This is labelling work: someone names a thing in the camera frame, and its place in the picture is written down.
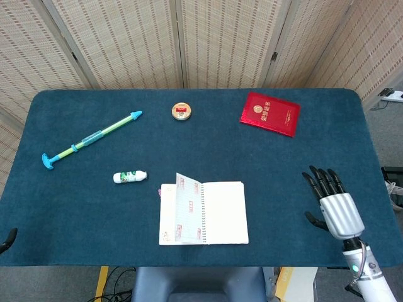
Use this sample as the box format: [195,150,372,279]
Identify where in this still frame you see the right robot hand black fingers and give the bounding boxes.
[302,165,366,240]

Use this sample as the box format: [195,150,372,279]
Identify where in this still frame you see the kraft spiral notebook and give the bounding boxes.
[158,172,249,246]

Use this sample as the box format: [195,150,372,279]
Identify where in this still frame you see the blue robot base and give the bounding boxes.
[130,266,268,302]

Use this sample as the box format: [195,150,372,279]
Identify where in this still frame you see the black equipment box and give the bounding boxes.
[381,165,403,189]

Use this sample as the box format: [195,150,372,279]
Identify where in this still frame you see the yellow cardboard box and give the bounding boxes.
[275,266,319,302]

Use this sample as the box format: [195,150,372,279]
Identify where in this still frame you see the red certificate booklet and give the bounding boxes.
[239,91,302,138]

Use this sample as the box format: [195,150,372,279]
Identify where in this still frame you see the white power strip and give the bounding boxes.
[382,90,403,103]

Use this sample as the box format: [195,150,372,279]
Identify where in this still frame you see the round gold tin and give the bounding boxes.
[171,102,193,121]

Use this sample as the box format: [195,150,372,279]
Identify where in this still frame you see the small white bottle green label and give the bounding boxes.
[113,170,148,184]

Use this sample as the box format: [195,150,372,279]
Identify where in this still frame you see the blue velvet table cloth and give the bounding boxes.
[0,87,403,267]

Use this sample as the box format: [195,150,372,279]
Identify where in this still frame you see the green and blue syringe toy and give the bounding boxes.
[41,110,144,171]

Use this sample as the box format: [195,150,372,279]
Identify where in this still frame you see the woven folding screen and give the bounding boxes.
[0,0,403,186]

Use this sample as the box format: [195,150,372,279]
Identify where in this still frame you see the white coiled cable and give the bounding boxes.
[385,181,403,209]

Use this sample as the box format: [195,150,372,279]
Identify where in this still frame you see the black floor cables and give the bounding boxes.
[84,266,137,302]

